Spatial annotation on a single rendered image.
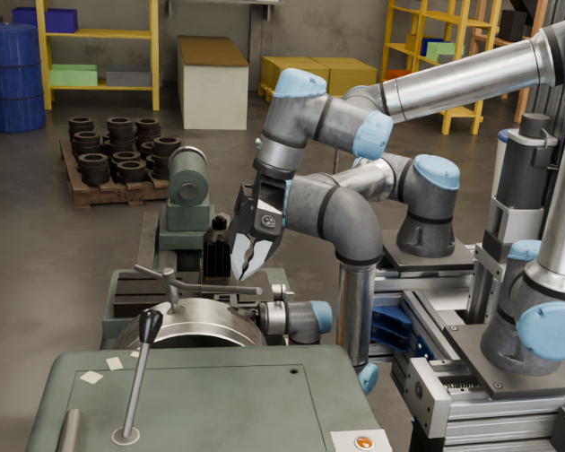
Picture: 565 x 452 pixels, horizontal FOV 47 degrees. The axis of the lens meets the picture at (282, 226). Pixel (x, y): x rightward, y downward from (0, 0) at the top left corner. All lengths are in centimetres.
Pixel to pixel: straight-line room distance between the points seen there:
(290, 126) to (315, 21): 849
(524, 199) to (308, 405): 72
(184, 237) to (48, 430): 143
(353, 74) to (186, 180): 643
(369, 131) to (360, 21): 867
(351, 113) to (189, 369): 46
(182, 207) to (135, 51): 711
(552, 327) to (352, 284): 42
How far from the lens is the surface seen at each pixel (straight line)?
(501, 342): 131
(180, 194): 225
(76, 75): 799
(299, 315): 150
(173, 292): 120
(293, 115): 102
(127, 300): 181
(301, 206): 131
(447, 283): 176
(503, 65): 113
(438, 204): 166
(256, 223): 101
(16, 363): 337
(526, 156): 145
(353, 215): 128
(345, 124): 102
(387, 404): 310
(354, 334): 143
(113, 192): 506
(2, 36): 692
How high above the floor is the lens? 186
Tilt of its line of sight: 23 degrees down
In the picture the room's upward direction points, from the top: 4 degrees clockwise
